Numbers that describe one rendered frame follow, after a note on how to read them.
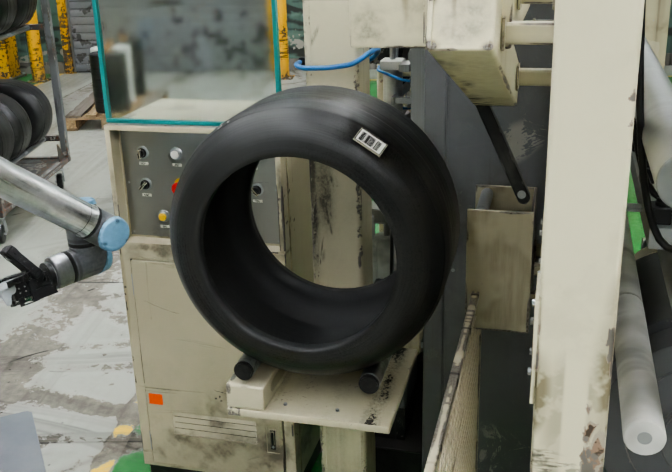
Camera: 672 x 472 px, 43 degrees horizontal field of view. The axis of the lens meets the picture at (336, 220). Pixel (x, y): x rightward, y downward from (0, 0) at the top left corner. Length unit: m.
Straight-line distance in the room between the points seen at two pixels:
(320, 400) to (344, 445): 0.44
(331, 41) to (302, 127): 0.40
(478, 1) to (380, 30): 0.19
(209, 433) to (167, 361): 0.28
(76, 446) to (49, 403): 0.37
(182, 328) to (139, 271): 0.22
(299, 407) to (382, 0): 0.98
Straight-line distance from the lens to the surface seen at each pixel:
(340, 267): 2.15
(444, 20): 1.22
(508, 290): 2.02
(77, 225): 2.22
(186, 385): 2.87
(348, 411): 1.94
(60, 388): 3.85
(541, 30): 1.30
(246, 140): 1.69
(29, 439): 2.39
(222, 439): 2.94
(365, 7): 1.34
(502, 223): 1.97
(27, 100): 6.26
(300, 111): 1.67
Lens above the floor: 1.83
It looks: 19 degrees down
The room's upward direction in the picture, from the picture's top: 2 degrees counter-clockwise
